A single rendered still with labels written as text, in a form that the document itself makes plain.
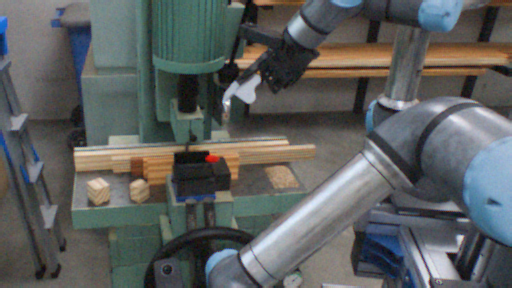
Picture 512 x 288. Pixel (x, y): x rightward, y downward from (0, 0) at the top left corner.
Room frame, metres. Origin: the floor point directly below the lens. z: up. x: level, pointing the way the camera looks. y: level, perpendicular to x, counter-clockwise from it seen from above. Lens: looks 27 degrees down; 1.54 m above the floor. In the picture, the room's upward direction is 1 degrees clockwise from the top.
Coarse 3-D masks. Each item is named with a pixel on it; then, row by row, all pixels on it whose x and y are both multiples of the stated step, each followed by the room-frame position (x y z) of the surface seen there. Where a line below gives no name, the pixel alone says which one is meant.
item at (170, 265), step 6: (168, 258) 0.60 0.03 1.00; (174, 258) 0.60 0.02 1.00; (156, 264) 0.59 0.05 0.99; (162, 264) 0.59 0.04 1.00; (168, 264) 0.59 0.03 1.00; (174, 264) 0.59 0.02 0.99; (156, 270) 0.58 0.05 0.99; (162, 270) 0.58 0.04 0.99; (168, 270) 0.57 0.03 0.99; (174, 270) 0.58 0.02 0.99; (180, 270) 0.58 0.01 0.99; (156, 276) 0.57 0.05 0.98; (162, 276) 0.57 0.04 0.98; (168, 276) 0.57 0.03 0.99; (174, 276) 0.57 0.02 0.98; (180, 276) 0.57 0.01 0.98; (156, 282) 0.56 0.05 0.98; (162, 282) 0.56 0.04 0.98; (168, 282) 0.56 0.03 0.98; (174, 282) 0.56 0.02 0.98; (180, 282) 0.56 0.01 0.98
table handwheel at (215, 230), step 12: (204, 228) 0.74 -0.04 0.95; (216, 228) 0.74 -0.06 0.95; (228, 228) 0.74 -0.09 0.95; (180, 240) 0.72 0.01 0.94; (192, 240) 0.72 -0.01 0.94; (204, 240) 0.72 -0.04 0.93; (228, 240) 0.74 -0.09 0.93; (240, 240) 0.74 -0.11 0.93; (168, 252) 0.71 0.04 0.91; (204, 252) 0.73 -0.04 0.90; (204, 264) 0.73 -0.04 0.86; (144, 276) 0.72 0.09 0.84; (204, 276) 0.72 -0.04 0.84
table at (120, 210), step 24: (240, 168) 1.07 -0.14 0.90; (288, 168) 1.08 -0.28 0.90; (120, 192) 0.94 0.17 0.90; (240, 192) 0.95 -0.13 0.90; (264, 192) 0.95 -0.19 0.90; (288, 192) 0.96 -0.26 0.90; (72, 216) 0.86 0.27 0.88; (96, 216) 0.87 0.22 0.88; (120, 216) 0.88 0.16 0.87; (144, 216) 0.89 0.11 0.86; (240, 216) 0.93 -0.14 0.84; (168, 240) 0.80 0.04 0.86
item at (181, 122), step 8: (176, 104) 1.11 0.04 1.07; (176, 112) 1.06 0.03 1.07; (200, 112) 1.07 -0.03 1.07; (176, 120) 1.03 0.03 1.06; (184, 120) 1.02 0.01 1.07; (192, 120) 1.03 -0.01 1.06; (200, 120) 1.03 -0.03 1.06; (176, 128) 1.03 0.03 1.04; (184, 128) 1.02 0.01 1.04; (192, 128) 1.03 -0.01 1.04; (200, 128) 1.03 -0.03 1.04; (176, 136) 1.02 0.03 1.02; (184, 136) 1.02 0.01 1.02; (200, 136) 1.03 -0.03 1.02
